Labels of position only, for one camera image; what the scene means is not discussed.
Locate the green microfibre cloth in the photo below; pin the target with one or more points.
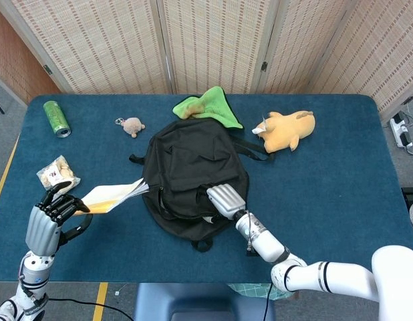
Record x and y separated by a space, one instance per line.
213 107

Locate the yellow white notebook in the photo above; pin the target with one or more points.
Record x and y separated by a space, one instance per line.
109 195

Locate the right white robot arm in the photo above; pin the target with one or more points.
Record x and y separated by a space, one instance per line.
326 277

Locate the white power strip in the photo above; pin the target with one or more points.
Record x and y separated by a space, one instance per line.
400 128

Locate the yellow plush toy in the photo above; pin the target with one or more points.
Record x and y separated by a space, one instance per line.
286 132

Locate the green checkered cloth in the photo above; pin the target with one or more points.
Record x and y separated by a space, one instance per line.
250 289

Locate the blue chair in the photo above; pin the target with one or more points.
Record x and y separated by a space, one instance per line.
200 301

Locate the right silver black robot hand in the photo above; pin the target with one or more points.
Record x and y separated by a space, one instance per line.
226 200

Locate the green drink can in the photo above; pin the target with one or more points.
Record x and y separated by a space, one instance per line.
56 117

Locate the clear snack bag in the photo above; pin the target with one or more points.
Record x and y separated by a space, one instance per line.
56 172

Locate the blue felt table cover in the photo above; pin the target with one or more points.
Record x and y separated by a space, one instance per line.
326 184

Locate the woven folding screen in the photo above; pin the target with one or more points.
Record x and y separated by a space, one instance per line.
109 43

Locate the black backpack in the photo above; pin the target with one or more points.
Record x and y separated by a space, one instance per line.
193 160

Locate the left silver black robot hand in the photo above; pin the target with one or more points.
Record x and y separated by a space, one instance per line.
41 230

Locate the black floor equipment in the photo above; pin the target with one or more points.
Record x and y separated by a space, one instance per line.
410 194

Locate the black screen hinge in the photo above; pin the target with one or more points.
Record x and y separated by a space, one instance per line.
47 69
264 66

